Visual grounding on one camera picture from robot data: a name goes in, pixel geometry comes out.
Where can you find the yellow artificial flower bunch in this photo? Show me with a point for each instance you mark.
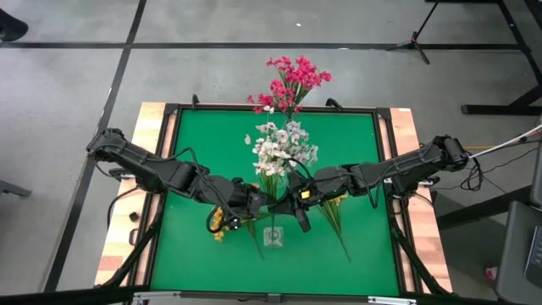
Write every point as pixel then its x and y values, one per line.
pixel 334 216
pixel 254 237
pixel 218 222

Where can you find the person's shoe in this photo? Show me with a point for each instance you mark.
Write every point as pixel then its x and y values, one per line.
pixel 10 27

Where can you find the black stand frame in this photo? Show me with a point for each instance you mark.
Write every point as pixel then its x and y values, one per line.
pixel 499 109

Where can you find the grey chair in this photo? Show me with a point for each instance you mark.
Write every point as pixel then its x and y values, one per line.
pixel 516 262

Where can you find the black diagonal table strut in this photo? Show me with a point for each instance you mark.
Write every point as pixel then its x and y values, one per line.
pixel 131 258
pixel 417 262

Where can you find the clear glass vase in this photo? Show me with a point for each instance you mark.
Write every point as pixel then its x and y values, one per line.
pixel 289 115
pixel 284 188

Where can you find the white rod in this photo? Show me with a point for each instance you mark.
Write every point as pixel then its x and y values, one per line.
pixel 504 145

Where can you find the green table mat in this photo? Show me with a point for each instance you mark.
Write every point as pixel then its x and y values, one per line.
pixel 203 262

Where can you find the small red object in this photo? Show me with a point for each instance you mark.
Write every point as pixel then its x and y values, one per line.
pixel 491 274

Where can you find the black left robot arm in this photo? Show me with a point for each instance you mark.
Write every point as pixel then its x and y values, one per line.
pixel 148 169

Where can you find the red artificial flower bunch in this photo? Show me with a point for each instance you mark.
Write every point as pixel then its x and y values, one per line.
pixel 271 99
pixel 302 74

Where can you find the black tripod stand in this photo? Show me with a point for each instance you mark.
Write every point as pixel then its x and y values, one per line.
pixel 413 42

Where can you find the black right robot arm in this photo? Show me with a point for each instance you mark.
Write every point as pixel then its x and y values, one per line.
pixel 402 167

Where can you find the grey chair leg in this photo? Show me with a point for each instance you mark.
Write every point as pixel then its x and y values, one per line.
pixel 14 189

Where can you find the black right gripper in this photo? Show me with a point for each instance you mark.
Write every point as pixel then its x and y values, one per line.
pixel 313 190

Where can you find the white artificial flower bunch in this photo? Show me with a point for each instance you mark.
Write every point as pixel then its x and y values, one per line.
pixel 267 152
pixel 300 144

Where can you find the cut crystal glass vase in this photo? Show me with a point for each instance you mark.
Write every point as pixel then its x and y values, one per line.
pixel 273 237

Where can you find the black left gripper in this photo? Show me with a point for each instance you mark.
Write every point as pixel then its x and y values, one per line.
pixel 247 201

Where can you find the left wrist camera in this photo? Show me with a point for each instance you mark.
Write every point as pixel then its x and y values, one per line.
pixel 233 222

